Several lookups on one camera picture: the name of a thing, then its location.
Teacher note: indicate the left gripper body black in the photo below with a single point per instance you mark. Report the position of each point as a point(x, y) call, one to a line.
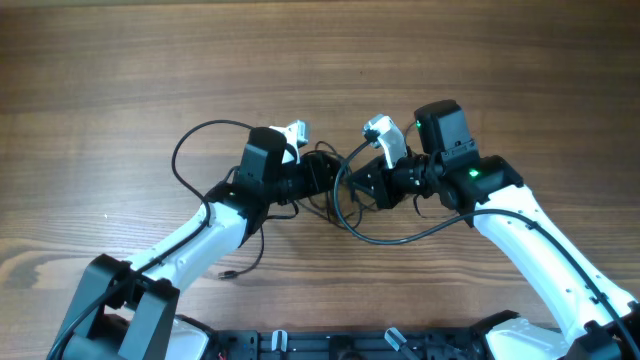
point(306, 177)

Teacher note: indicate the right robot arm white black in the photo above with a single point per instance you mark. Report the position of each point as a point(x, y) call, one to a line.
point(596, 318)

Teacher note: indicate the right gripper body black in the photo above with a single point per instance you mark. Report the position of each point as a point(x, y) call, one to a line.
point(383, 182)

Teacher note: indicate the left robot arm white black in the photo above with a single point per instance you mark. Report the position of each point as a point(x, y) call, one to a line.
point(126, 309)

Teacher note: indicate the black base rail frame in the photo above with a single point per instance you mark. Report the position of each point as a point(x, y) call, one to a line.
point(430, 344)

